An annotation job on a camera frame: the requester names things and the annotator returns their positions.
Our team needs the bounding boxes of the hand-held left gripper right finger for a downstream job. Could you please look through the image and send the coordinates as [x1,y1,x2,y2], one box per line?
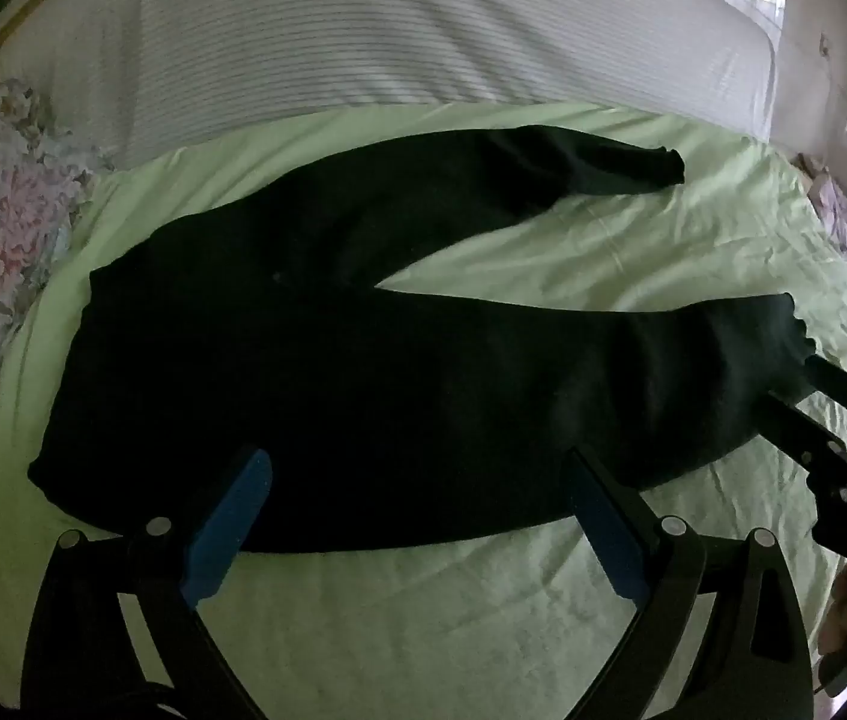
[567,446,818,720]

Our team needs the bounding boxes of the light green bed sheet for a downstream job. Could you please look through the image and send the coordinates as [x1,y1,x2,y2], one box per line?
[0,101,847,720]

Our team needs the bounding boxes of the pink floral cloth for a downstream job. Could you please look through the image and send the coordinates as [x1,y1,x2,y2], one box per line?
[794,154,847,263]

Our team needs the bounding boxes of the floral pillow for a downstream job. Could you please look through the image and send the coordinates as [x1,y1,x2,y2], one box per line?
[0,45,105,436]

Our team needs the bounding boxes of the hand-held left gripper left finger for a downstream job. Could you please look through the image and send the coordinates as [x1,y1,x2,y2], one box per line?
[18,448,274,720]

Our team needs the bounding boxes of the white striped mattress cover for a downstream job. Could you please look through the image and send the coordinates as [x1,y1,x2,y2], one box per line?
[0,0,780,173]

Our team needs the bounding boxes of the black pants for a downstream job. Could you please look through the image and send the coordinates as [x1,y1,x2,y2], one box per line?
[27,126,818,554]

